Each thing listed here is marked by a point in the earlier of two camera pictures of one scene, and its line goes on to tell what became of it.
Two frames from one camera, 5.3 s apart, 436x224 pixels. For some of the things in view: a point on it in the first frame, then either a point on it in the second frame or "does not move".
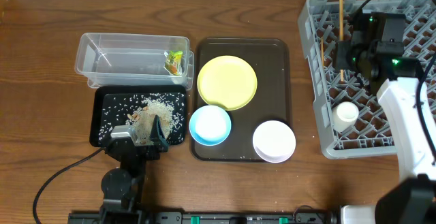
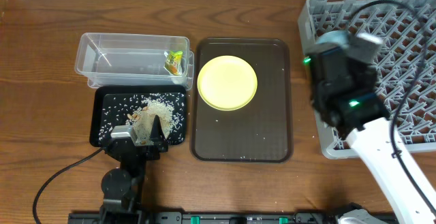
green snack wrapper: x=173 y=60 does not move
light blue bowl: x=210 y=126 → x=340 y=37
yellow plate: x=227 y=81 does not move
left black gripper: x=137 y=147 does not move
